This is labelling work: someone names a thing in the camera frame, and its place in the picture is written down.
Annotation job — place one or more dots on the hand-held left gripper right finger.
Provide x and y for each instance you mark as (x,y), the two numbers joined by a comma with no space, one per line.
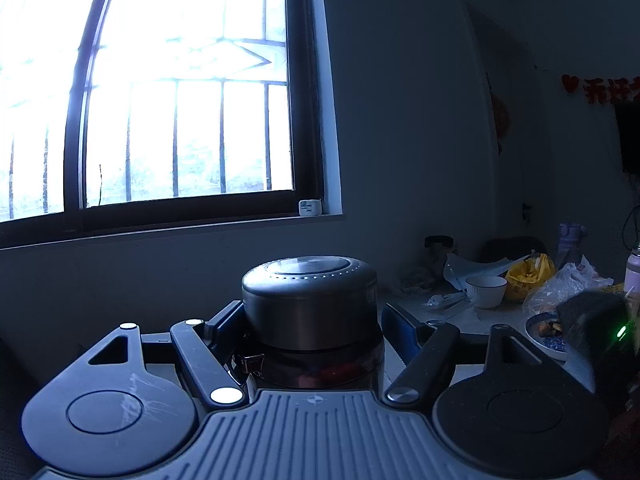
(400,332)

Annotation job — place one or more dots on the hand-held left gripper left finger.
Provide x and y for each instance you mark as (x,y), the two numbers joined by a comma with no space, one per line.
(227,325)

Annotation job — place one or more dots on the stainless steel vacuum flask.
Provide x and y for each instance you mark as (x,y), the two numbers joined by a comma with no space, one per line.
(310,310)

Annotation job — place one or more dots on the small white packet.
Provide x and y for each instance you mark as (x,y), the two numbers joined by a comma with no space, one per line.
(445,300)

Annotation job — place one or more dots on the crumpled clear wrapper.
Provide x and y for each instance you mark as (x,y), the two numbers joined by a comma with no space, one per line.
(417,279)

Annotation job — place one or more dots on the plate with food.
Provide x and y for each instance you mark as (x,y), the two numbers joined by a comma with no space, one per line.
(545,335)

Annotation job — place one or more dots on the clear plastic bag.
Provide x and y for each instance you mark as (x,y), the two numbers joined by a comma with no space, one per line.
(570,282)

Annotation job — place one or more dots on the pale bottle with dark cap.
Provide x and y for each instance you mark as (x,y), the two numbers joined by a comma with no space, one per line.
(633,272)

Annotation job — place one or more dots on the white paper sheet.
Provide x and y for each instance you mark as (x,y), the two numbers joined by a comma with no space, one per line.
(462,267)

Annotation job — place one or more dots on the small white cup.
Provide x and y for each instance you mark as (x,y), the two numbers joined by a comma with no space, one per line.
(486,292)

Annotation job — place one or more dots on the yellow plastic bag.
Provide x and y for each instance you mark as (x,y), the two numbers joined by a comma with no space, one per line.
(530,275)

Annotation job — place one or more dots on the purple water bottle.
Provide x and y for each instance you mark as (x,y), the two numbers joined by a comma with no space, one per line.
(570,245)

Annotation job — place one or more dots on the dark chair back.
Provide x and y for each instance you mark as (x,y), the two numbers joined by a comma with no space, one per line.
(512,247)

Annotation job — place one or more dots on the small white sill device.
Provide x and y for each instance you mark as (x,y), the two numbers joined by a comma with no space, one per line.
(310,208)

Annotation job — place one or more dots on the dark framed window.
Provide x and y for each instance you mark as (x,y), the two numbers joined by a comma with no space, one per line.
(190,110)

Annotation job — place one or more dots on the red hanging knot ornament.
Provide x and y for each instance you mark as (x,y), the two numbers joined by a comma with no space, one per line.
(501,117)

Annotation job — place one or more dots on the dark wall screen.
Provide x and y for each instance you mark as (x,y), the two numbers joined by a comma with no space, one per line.
(630,135)

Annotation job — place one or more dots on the red wall banner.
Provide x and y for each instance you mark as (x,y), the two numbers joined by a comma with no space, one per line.
(600,91)

